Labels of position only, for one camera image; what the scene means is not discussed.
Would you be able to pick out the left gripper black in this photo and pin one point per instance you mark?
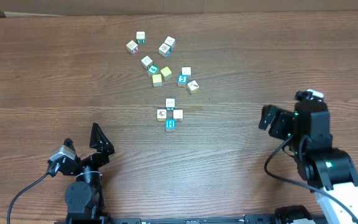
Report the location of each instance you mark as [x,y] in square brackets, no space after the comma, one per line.
[87,160]

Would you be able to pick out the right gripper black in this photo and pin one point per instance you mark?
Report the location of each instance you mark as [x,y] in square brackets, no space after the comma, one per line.
[281,123]

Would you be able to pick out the block with yellow side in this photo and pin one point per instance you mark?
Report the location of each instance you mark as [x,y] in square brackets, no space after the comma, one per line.
[161,114]

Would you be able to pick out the wooden block green side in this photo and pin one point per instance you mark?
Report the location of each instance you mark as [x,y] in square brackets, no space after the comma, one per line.
[170,104]

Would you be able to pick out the wooden block red drawing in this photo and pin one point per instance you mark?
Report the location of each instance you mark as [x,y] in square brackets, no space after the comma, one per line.
[178,115]

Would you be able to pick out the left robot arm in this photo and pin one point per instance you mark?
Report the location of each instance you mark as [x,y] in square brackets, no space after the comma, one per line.
[85,197]

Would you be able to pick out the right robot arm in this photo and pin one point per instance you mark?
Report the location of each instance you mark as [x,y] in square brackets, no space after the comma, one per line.
[328,172]

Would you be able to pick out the block with tool drawing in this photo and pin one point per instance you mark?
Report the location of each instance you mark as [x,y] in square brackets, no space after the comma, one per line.
[193,86]

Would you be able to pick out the yellow top block left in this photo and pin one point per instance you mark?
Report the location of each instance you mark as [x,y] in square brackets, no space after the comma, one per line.
[157,80]

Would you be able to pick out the green top number block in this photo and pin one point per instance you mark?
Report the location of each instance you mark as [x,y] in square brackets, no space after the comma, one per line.
[152,70]

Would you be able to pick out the wooden block near centre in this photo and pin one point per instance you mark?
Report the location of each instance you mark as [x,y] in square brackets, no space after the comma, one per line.
[147,62]

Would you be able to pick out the block with red side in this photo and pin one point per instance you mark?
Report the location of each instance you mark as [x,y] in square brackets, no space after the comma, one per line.
[132,47]

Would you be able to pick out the blue top 5 block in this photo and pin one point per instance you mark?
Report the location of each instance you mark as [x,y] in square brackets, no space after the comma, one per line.
[182,80]

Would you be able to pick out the yellow top block right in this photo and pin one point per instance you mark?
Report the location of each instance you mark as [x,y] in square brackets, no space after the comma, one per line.
[166,73]

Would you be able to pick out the plain wooden block right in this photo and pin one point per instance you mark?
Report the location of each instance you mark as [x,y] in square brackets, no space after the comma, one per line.
[186,71]

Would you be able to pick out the plain wooden block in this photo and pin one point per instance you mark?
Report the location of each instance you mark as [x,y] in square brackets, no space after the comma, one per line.
[186,71]
[170,41]

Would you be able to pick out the block with green R side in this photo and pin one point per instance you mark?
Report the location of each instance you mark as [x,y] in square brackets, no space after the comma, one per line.
[140,37]

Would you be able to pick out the block with blue side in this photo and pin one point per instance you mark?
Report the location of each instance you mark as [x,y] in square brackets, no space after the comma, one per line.
[164,50]

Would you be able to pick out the far plain wooden block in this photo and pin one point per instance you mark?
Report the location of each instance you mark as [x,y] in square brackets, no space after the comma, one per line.
[170,41]

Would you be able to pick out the cardboard backdrop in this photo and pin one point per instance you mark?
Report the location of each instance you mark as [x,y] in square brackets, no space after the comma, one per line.
[118,7]

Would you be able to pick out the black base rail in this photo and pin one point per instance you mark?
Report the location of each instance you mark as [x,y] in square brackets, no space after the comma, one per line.
[246,219]

